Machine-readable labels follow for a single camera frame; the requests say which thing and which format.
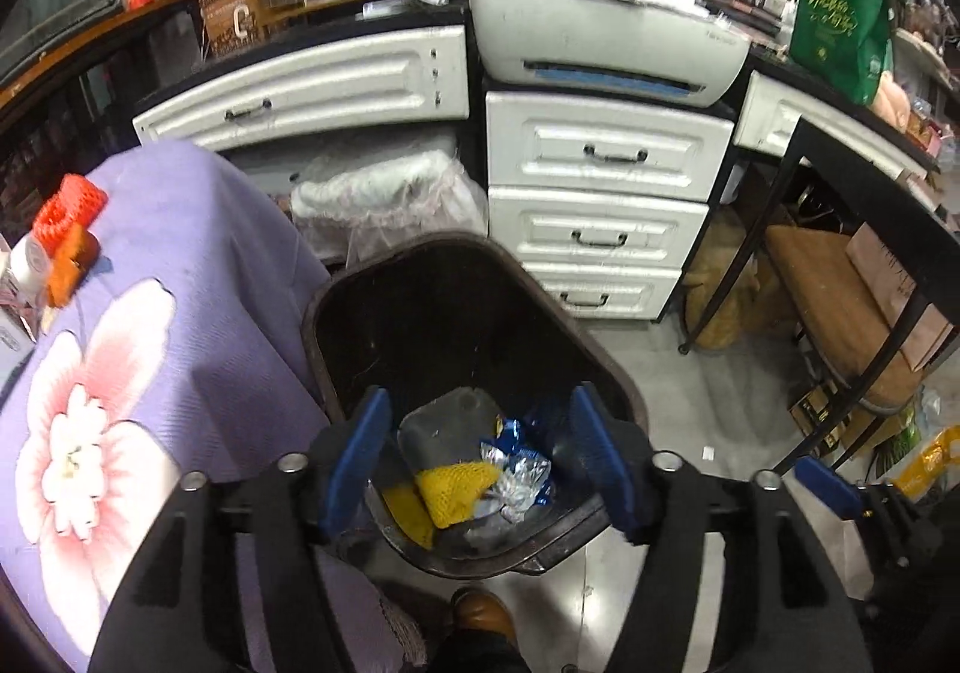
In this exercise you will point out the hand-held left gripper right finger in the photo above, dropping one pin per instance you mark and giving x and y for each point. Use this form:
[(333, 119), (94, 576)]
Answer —
[(600, 470)]

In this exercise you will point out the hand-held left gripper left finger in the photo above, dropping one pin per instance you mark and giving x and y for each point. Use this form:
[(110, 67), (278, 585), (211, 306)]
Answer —
[(358, 464)]

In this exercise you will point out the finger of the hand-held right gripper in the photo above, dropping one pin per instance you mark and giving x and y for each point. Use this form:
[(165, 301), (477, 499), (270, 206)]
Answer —
[(829, 485)]

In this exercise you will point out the brown plastic trash bin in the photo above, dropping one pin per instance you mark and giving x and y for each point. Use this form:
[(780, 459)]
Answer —
[(450, 313)]

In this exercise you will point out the silver blue snack wrapper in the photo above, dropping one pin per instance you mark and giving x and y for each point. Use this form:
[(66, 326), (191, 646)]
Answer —
[(517, 474)]

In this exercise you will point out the grey plastic container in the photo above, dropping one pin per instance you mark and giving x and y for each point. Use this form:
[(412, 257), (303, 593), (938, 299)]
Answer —
[(442, 425)]

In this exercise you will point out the yellow foam fruit net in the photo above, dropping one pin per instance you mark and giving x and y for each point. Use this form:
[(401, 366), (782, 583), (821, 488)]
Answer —
[(457, 489)]

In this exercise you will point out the yellow plastic bag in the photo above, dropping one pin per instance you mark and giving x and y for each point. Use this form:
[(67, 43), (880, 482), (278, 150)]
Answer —
[(934, 463)]

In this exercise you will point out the black chair with brown cushion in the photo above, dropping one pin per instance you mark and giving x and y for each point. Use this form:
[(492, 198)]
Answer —
[(840, 313)]

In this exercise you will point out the small white cabinet drawer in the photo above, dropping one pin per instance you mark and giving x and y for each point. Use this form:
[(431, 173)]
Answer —
[(607, 290)]

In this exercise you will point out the brown leather shoe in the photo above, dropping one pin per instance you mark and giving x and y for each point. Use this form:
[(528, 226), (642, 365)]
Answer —
[(484, 617)]

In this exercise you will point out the brown cardboard box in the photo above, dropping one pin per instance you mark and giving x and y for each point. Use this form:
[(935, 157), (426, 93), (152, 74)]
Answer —
[(896, 290)]

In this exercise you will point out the yellow sack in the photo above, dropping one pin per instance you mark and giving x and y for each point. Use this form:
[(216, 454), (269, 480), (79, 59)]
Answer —
[(731, 298)]

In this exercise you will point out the medium white cabinet drawer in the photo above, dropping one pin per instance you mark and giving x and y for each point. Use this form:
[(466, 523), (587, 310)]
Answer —
[(592, 223)]

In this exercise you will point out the purple floral blanket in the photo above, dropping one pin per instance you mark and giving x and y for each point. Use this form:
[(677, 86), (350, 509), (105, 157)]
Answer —
[(187, 283)]

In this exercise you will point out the white bin with plastic liner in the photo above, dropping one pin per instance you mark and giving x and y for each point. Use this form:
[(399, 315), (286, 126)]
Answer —
[(390, 193)]

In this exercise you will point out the large white cabinet drawer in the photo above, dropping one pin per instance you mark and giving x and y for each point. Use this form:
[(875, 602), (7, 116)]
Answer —
[(607, 140)]

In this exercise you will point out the white curved desk drawer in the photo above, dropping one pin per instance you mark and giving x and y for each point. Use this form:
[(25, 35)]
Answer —
[(817, 118)]

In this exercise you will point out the white round cup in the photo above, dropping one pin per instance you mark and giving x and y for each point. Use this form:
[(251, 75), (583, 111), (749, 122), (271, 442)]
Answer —
[(30, 264)]

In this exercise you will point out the red foam net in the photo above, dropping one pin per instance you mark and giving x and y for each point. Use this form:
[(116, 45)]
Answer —
[(71, 208)]

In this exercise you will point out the wide white desk drawer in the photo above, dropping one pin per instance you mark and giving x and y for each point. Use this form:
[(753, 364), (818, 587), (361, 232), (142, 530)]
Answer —
[(322, 80)]

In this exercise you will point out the pink plush toy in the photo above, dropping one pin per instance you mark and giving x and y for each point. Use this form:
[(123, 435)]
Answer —
[(892, 103)]

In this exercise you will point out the white printer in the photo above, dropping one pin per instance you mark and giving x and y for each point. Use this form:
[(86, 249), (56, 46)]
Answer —
[(600, 35)]

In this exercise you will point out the green tote bag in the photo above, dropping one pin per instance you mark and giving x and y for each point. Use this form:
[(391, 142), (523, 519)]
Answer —
[(836, 20)]

